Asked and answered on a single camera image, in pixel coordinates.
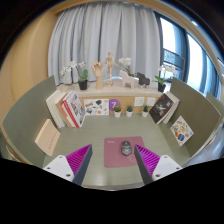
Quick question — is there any pink wooden horse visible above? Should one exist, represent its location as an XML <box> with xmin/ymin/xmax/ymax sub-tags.
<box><xmin>119</xmin><ymin>69</ymin><xmax>136</xmax><ymax>89</ymax></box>

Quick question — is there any small plant in white pot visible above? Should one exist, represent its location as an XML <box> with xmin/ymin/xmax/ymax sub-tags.
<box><xmin>125</xmin><ymin>105</ymin><xmax>134</xmax><ymax>118</ymax></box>
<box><xmin>113</xmin><ymin>105</ymin><xmax>123</xmax><ymax>118</ymax></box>
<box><xmin>141</xmin><ymin>104</ymin><xmax>150</xmax><ymax>118</ymax></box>

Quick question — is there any wooden artist mannequin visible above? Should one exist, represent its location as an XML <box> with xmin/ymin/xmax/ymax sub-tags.
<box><xmin>103</xmin><ymin>51</ymin><xmax>118</xmax><ymax>87</ymax></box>

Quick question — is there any light wooden desk shelf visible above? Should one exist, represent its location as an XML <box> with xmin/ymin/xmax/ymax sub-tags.
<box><xmin>56</xmin><ymin>83</ymin><xmax>168</xmax><ymax>116</ymax></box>

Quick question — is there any white orchid behind pink horse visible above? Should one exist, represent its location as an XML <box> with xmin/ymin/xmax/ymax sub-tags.
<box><xmin>118</xmin><ymin>57</ymin><xmax>136</xmax><ymax>78</ymax></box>

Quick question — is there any light grey curtain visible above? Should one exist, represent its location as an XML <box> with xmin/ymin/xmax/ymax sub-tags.
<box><xmin>47</xmin><ymin>2</ymin><xmax>163</xmax><ymax>86</ymax></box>

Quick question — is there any black wooden horse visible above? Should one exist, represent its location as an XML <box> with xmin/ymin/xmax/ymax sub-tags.
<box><xmin>136</xmin><ymin>71</ymin><xmax>151</xmax><ymax>87</ymax></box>

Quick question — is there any white orchid in black pot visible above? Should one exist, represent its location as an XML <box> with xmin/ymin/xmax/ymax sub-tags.
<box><xmin>153</xmin><ymin>63</ymin><xmax>179</xmax><ymax>93</ymax></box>
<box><xmin>59</xmin><ymin>60</ymin><xmax>90</xmax><ymax>91</ymax></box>

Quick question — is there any white book with illustrated cover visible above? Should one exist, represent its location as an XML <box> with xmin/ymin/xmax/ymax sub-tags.
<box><xmin>64</xmin><ymin>90</ymin><xmax>87</xmax><ymax>128</ymax></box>

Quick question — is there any beige book with red text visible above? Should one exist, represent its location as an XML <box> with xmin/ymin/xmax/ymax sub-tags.
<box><xmin>34</xmin><ymin>118</ymin><xmax>62</xmax><ymax>157</ymax></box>

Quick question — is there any green desk divider panel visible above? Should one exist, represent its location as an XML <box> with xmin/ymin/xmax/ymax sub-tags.
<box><xmin>1</xmin><ymin>75</ymin><xmax>58</xmax><ymax>158</ymax></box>
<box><xmin>169</xmin><ymin>77</ymin><xmax>223</xmax><ymax>158</ymax></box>

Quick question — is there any white sticker card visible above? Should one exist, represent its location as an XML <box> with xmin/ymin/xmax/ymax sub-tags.
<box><xmin>83</xmin><ymin>98</ymin><xmax>110</xmax><ymax>117</ymax></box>

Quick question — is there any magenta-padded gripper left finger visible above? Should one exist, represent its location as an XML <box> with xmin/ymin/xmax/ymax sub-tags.
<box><xmin>42</xmin><ymin>143</ymin><xmax>93</xmax><ymax>186</ymax></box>

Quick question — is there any brown book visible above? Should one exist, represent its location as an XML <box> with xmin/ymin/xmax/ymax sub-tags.
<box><xmin>54</xmin><ymin>94</ymin><xmax>73</xmax><ymax>129</ymax></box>

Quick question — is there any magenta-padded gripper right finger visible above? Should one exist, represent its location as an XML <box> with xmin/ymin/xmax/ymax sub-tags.
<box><xmin>133</xmin><ymin>143</ymin><xmax>183</xmax><ymax>186</ymax></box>

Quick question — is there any thick white book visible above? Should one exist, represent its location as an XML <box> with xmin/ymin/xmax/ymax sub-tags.
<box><xmin>45</xmin><ymin>89</ymin><xmax>68</xmax><ymax>129</ymax></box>

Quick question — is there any white card with colourful stickers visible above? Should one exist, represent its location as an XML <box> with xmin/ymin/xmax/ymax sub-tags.
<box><xmin>169</xmin><ymin>115</ymin><xmax>195</xmax><ymax>147</ymax></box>

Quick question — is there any white wall socket plate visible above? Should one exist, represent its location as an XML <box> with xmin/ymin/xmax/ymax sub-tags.
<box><xmin>133</xmin><ymin>96</ymin><xmax>146</xmax><ymax>107</ymax></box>
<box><xmin>146</xmin><ymin>96</ymin><xmax>157</xmax><ymax>107</ymax></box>

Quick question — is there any black book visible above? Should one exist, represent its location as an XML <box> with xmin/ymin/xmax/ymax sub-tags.
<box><xmin>148</xmin><ymin>93</ymin><xmax>175</xmax><ymax>125</ymax></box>

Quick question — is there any purple round number sign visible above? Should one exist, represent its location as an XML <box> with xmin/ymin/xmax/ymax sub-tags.
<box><xmin>108</xmin><ymin>98</ymin><xmax>122</xmax><ymax>112</ymax></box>

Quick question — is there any dark framed window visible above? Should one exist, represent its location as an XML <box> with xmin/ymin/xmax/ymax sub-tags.
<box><xmin>154</xmin><ymin>11</ymin><xmax>221</xmax><ymax>101</ymax></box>

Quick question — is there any mauve pink mouse pad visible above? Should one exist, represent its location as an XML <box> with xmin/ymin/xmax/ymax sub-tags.
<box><xmin>103</xmin><ymin>135</ymin><xmax>146</xmax><ymax>169</ymax></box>

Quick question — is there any dark grey computer mouse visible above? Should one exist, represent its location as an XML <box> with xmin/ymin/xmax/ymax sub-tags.
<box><xmin>120</xmin><ymin>140</ymin><xmax>133</xmax><ymax>157</ymax></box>

